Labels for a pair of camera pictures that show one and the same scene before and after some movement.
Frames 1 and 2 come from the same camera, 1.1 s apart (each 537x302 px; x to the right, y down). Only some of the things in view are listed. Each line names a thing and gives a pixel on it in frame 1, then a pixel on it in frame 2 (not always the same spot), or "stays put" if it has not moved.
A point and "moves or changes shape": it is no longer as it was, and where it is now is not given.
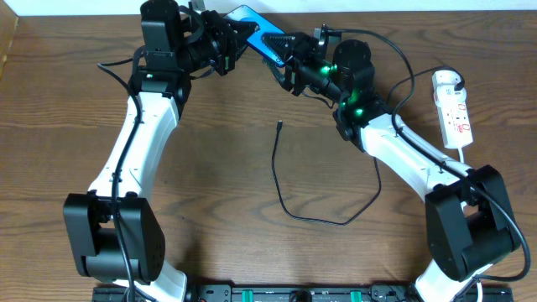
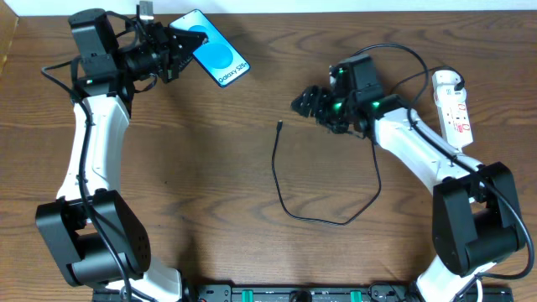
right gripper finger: [282, 43] -> [306, 104]
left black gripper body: [226, 43] -> [171, 51]
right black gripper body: [296, 64] -> [320, 107]
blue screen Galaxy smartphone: [256, 41] moves or changes shape
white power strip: [455, 125] stays put
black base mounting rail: [302, 293] stays put
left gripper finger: [242, 32] -> [185, 44]
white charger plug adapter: [443, 84] stays put
